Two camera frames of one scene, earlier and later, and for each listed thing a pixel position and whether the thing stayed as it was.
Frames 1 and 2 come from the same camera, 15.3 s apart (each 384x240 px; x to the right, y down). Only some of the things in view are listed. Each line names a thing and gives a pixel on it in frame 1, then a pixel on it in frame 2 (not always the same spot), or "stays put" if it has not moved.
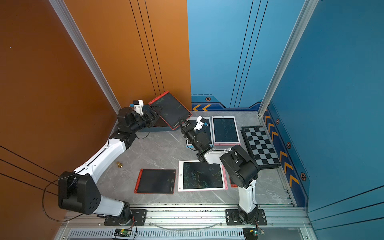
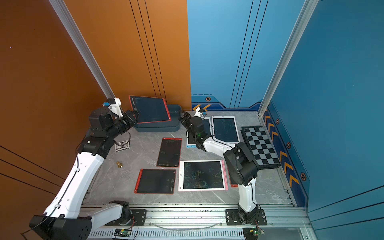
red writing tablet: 155,181 stays put
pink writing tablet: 194,175 stays put
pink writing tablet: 224,131 stays put
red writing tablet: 172,109 to 170,152
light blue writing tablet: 207,129 stays put
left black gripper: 152,114 to 131,120
